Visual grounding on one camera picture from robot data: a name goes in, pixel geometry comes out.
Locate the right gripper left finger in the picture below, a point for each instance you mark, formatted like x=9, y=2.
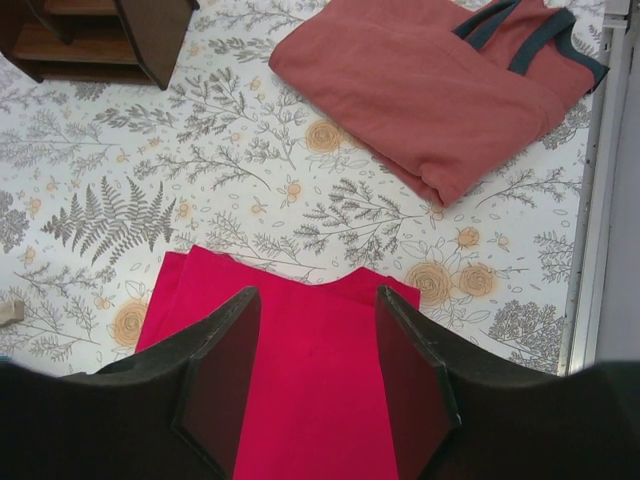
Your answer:
x=172, y=411

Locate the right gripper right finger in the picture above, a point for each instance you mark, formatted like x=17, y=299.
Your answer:
x=457, y=411

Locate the crimson folded cloth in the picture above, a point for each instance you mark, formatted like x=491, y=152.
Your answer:
x=317, y=408

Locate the beige eraser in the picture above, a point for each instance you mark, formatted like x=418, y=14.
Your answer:
x=12, y=311

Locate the floral table mat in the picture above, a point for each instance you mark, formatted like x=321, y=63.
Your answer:
x=99, y=181

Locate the terracotta folded shirt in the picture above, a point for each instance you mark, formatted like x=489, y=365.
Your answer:
x=440, y=94

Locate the brown wooden desk organizer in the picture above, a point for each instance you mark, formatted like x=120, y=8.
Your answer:
x=110, y=41

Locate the aluminium frame rail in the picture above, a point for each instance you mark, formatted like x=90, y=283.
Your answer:
x=589, y=261

